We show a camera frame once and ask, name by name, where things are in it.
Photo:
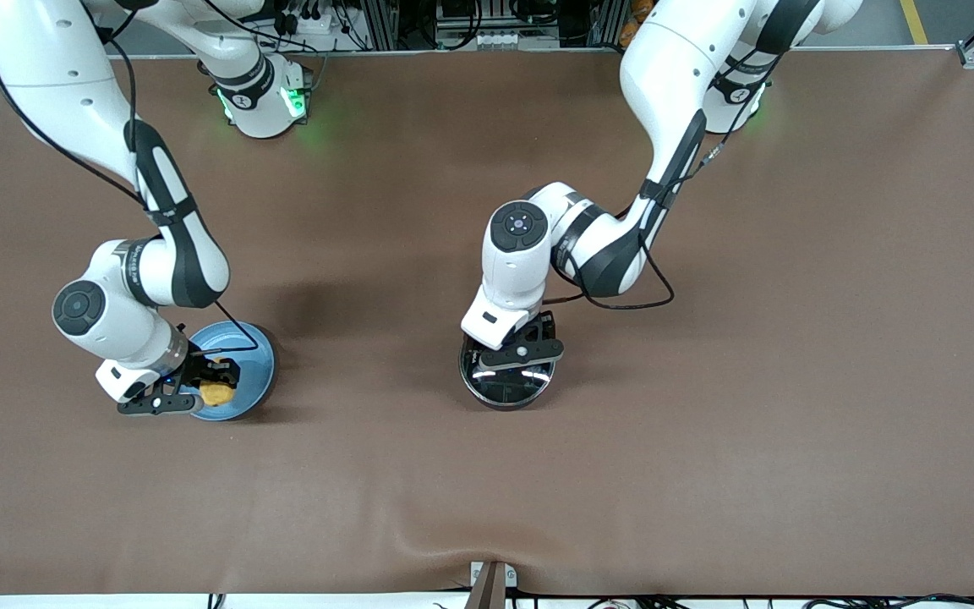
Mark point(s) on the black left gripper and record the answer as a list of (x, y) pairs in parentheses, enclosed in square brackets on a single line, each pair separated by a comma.
[(543, 325)]

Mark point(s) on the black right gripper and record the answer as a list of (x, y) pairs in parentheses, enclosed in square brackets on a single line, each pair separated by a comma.
[(196, 367)]

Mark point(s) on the yellow potato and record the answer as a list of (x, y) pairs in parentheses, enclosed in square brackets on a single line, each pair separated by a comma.
[(218, 395)]

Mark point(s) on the glass lid with blue knob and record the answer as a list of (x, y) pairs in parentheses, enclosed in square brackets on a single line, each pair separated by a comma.
[(508, 389)]

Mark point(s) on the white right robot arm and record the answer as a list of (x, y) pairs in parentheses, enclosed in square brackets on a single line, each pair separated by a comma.
[(56, 68)]

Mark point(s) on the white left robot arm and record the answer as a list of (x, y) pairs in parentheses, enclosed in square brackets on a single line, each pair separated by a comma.
[(664, 68)]

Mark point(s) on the blue round plate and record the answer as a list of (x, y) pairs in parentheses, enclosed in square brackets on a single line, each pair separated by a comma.
[(254, 368)]

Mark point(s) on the white power strip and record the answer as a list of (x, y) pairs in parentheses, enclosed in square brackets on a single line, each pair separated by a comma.
[(504, 39)]

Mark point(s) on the black equipment rack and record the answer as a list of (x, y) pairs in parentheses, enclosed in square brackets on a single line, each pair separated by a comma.
[(462, 13)]

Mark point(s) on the orange lumpy objects pile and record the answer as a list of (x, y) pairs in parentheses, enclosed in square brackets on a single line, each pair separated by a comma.
[(632, 8)]

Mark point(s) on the metal table edge bracket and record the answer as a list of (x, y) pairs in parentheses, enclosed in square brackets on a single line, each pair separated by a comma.
[(491, 588)]

